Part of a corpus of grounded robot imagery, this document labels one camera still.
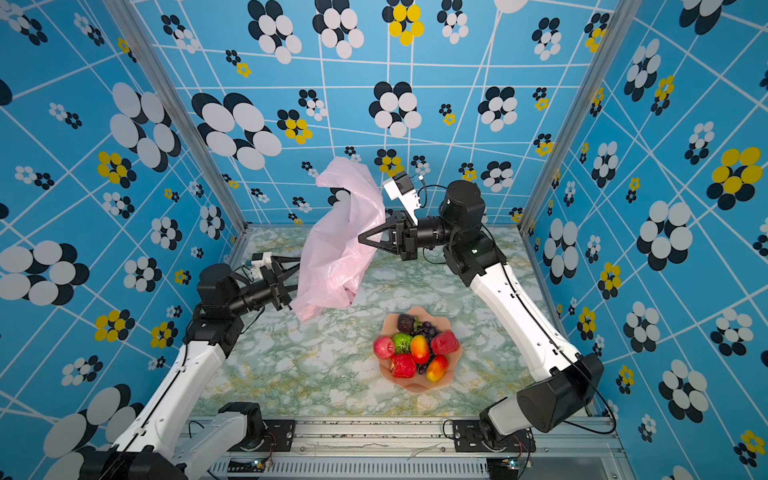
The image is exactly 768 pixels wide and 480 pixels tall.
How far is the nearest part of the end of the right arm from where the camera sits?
515 mm

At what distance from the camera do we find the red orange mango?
0.79 meters

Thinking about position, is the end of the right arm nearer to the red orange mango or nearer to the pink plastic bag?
the pink plastic bag

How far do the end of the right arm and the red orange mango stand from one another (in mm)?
365
